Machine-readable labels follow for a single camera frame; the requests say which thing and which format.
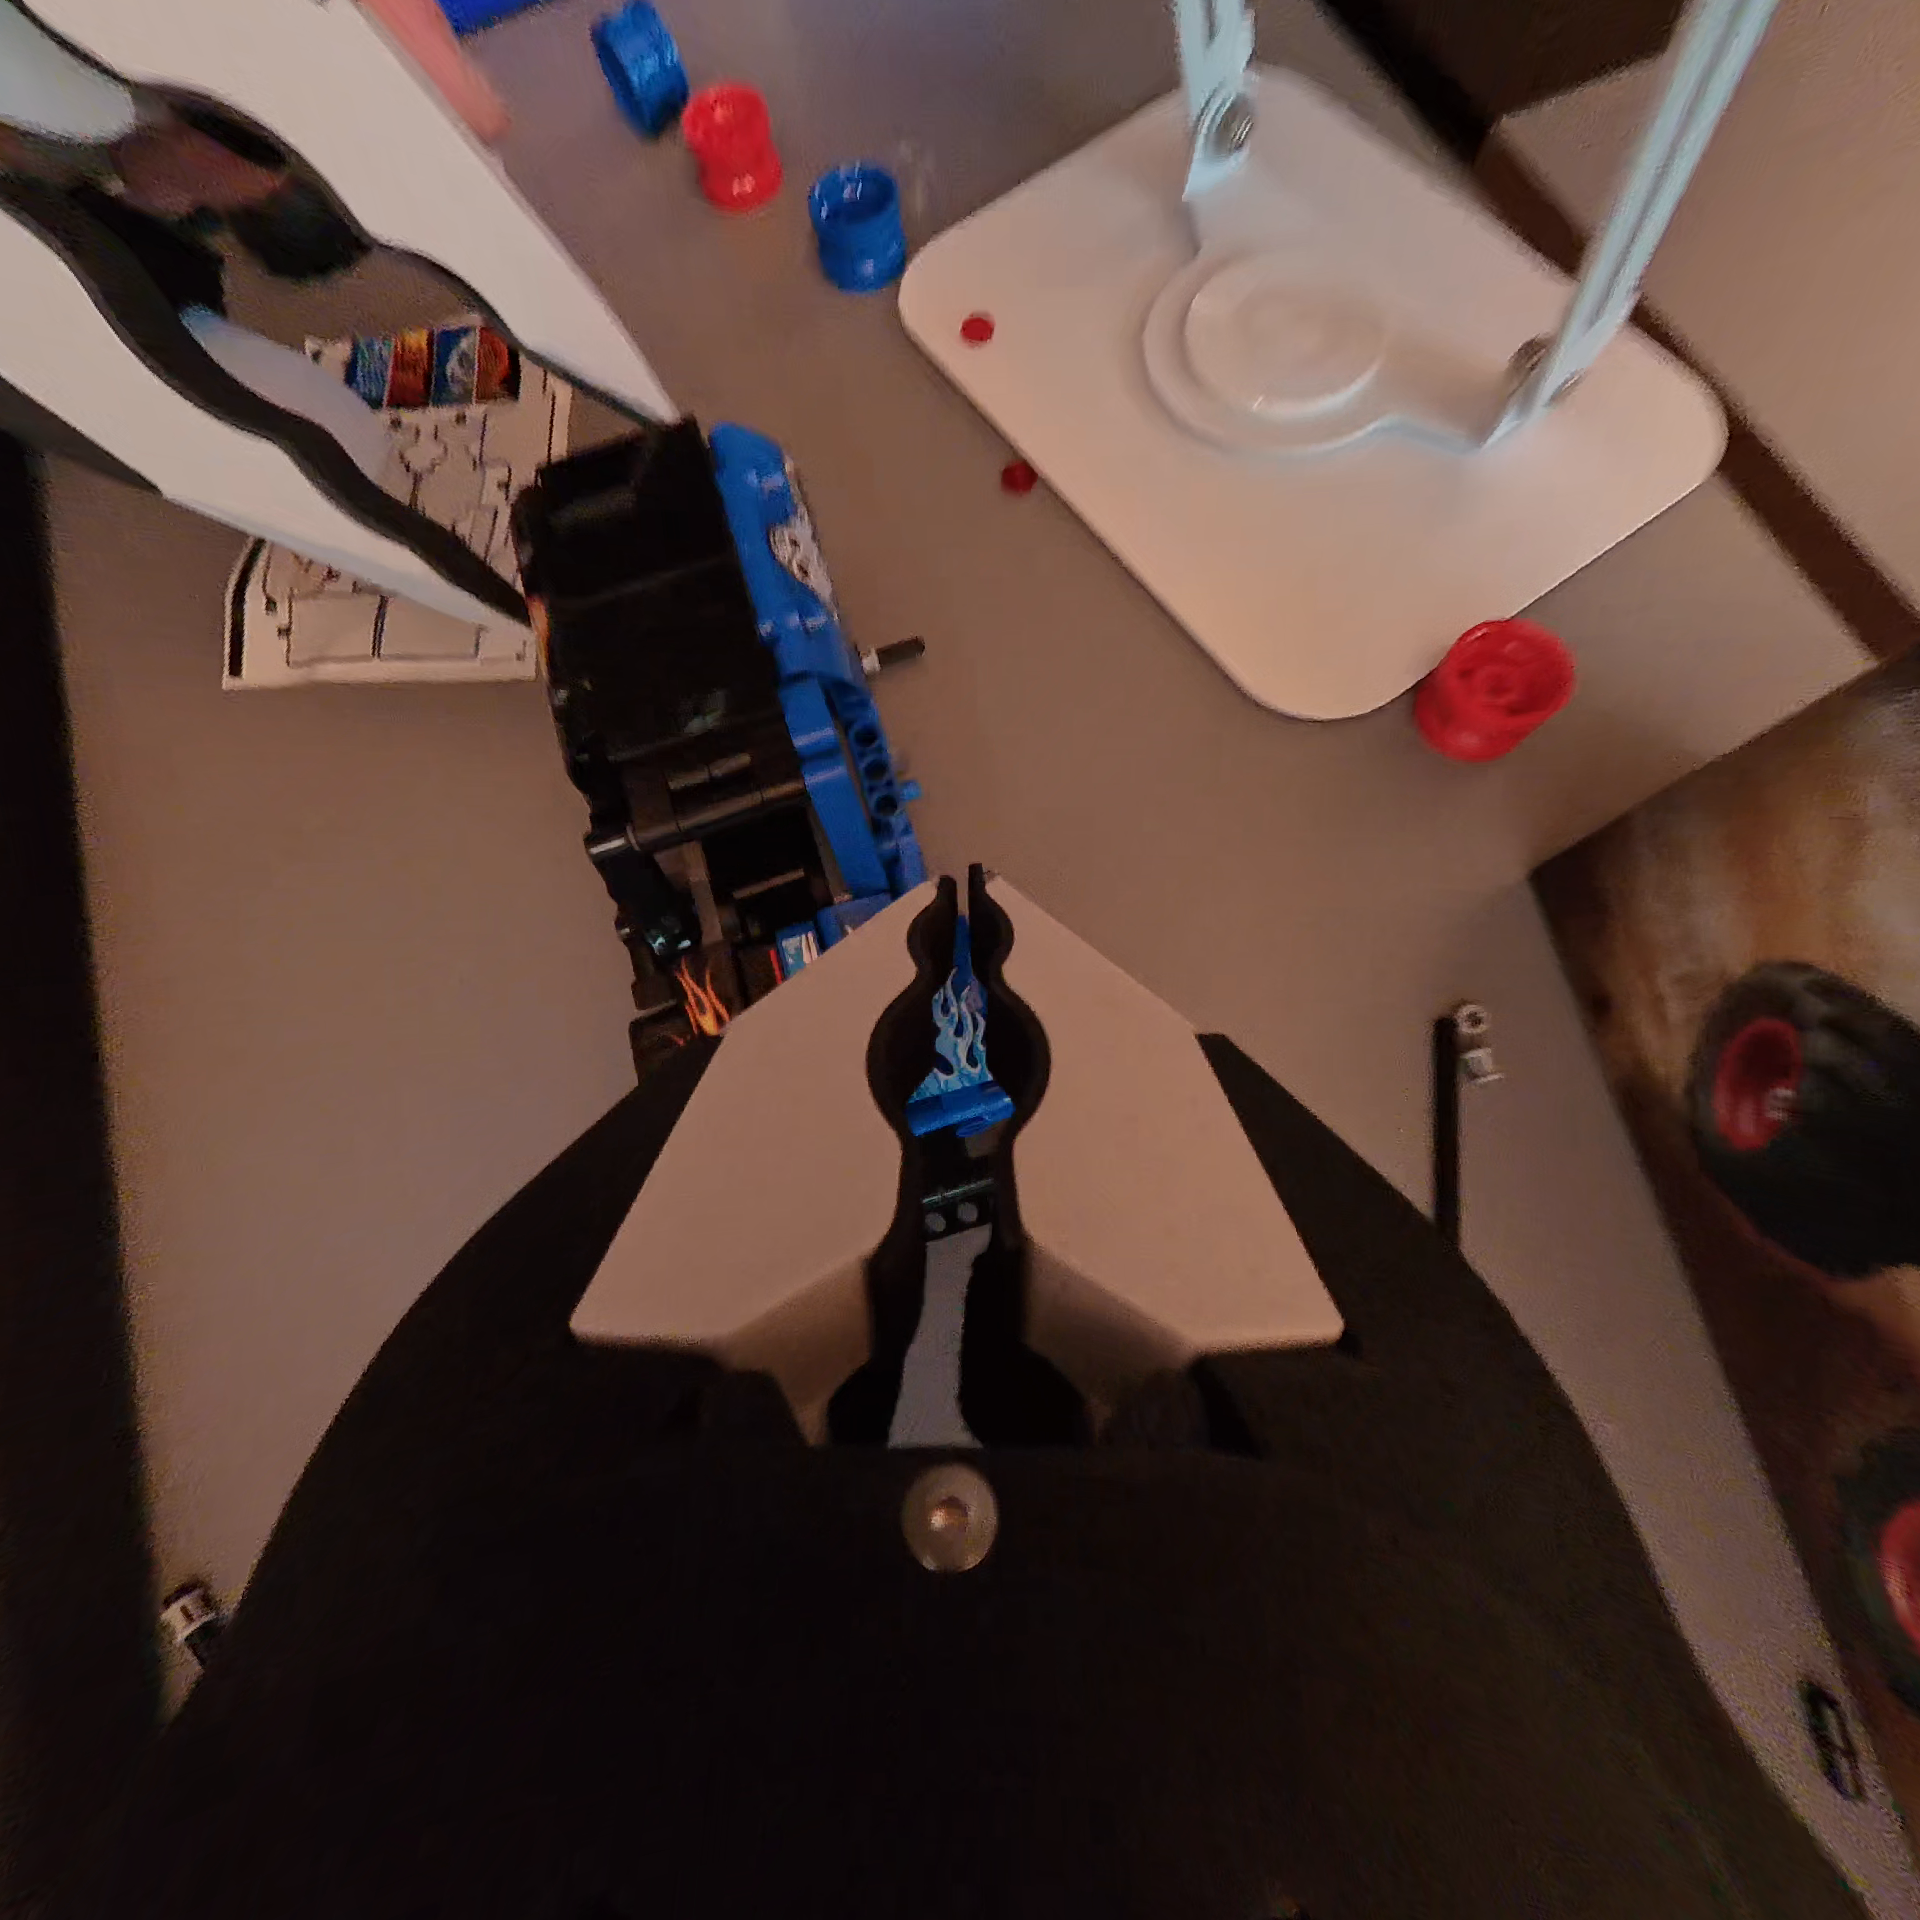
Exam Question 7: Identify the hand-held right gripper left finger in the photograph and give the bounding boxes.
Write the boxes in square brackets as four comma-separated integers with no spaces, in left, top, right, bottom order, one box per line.
[571,882,962,1446]

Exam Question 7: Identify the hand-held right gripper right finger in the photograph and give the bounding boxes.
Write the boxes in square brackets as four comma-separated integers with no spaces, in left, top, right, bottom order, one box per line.
[970,882,1344,1446]

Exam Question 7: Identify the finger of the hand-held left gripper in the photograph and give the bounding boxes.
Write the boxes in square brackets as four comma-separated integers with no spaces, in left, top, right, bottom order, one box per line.
[0,0,678,429]
[0,179,554,637]

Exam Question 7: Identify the white sticker sheet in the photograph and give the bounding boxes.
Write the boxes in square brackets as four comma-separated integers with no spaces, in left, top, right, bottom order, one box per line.
[226,315,588,692]

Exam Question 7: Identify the blue black brick truck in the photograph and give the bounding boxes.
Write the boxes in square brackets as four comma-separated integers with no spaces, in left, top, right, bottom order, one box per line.
[517,420,1040,1236]

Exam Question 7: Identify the grey desk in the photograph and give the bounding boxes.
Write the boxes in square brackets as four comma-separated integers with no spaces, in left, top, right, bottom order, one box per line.
[43,0,1920,1920]

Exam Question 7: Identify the person's left hand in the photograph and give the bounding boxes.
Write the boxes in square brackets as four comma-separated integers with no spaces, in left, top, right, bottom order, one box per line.
[373,0,511,144]

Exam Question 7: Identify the black axle rod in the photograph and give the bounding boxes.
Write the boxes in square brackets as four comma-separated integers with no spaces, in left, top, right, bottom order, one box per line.
[1425,1005,1502,1256]

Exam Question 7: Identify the blue wheel hub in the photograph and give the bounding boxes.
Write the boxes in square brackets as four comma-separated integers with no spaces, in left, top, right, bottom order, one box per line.
[595,0,692,135]
[807,159,906,290]

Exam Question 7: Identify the small red wheel hub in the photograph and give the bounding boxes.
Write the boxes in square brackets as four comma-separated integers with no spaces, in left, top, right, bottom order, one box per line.
[678,88,784,211]

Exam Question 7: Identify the monster truck set box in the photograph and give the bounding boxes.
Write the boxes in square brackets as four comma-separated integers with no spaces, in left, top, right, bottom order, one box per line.
[1537,662,1920,1836]

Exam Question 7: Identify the large red wheel hub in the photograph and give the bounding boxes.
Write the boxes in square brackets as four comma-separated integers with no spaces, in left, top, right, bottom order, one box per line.
[1412,625,1579,757]

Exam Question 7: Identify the white book stand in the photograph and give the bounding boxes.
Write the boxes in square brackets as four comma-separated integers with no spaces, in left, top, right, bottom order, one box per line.
[900,0,1782,725]

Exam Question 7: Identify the dark perforated panel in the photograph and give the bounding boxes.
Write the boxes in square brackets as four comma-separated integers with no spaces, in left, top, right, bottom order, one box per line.
[0,450,155,1801]

